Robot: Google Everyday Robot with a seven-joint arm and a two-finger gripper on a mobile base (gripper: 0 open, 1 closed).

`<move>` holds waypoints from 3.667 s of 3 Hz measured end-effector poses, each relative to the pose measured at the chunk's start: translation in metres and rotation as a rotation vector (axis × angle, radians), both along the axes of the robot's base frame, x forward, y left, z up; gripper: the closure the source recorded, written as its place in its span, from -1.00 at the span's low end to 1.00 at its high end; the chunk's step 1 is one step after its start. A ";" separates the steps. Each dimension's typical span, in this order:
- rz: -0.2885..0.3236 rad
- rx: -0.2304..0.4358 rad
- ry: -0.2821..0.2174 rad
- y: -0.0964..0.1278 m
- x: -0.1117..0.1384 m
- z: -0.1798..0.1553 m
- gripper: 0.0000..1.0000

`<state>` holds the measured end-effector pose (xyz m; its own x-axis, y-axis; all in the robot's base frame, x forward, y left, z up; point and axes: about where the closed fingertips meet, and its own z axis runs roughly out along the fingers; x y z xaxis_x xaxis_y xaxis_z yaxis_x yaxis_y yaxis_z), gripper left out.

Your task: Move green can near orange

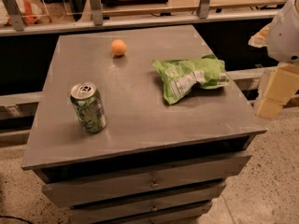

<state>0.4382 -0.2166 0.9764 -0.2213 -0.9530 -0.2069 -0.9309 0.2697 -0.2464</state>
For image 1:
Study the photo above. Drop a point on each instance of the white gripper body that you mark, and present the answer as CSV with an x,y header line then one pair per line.
x,y
285,36

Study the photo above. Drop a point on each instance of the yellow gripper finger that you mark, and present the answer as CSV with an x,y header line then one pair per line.
x,y
281,86
260,39

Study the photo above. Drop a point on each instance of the green soda can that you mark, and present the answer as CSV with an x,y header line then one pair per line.
x,y
88,106

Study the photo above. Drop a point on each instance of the green chip bag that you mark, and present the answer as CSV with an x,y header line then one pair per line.
x,y
180,76

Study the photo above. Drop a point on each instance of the orange fruit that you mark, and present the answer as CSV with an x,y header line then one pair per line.
x,y
118,47

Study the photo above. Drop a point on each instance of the grey drawer cabinet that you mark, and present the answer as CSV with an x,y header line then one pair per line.
x,y
190,148

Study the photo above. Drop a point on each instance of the top drawer knob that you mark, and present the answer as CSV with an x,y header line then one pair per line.
x,y
154,184

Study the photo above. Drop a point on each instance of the drawer knob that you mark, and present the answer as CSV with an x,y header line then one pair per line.
x,y
154,184
154,208

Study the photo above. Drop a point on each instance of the middle drawer knob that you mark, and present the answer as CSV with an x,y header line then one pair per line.
x,y
154,208

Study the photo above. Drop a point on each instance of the orange white cloth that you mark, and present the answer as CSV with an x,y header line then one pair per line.
x,y
29,11

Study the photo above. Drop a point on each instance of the grey metal bracket right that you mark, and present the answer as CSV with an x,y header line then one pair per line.
x,y
203,8

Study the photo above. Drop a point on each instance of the grey metal bracket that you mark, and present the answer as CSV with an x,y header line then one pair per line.
x,y
96,12
14,14
203,8

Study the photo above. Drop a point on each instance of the grey metal bracket middle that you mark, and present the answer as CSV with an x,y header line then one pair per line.
x,y
96,12

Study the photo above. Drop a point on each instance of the grey metal bracket left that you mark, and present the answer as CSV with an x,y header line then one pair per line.
x,y
14,14

